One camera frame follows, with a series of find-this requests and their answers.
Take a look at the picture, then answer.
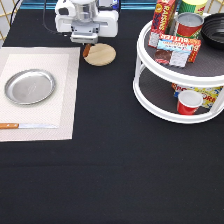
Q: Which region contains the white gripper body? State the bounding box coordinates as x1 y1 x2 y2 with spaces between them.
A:
55 0 119 44

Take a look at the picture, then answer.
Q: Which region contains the wooden handled fork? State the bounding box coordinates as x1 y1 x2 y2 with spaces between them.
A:
82 44 91 58

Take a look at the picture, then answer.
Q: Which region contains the round silver metal plate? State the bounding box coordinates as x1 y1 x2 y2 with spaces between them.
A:
4 69 56 105

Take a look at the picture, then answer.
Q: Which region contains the round wooden coaster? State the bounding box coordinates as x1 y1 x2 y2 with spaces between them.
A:
84 43 116 66

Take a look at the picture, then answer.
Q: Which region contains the beige woven placemat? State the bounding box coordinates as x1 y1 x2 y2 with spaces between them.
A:
0 47 80 142

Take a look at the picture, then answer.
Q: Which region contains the red raisins box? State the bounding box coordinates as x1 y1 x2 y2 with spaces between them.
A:
148 0 177 48

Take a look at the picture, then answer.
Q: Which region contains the yellow green canister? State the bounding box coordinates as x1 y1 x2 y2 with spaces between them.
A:
178 0 208 15

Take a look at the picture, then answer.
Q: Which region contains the chocolate pudding box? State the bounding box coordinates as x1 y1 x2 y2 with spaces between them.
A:
154 39 192 68

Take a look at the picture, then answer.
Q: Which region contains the red labelled tin can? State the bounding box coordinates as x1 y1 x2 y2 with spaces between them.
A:
174 12 204 39

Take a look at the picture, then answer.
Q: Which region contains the orange butter box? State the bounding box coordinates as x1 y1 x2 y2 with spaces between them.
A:
157 34 201 63

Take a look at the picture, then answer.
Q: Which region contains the black bowl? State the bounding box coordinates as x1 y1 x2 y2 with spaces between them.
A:
201 13 224 50

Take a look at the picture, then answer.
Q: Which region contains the red cup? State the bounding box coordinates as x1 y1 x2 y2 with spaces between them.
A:
177 90 203 115

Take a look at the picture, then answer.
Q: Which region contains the white two-tier turntable shelf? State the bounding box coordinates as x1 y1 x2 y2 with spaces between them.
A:
133 22 224 124

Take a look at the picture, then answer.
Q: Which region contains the yellow popcorn box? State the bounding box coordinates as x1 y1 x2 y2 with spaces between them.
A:
172 83 223 109

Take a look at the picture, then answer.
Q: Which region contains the black cable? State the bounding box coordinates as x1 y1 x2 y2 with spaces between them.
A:
9 0 63 36

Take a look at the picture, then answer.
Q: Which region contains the wooden handled knife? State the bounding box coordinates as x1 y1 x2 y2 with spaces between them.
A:
0 123 57 129

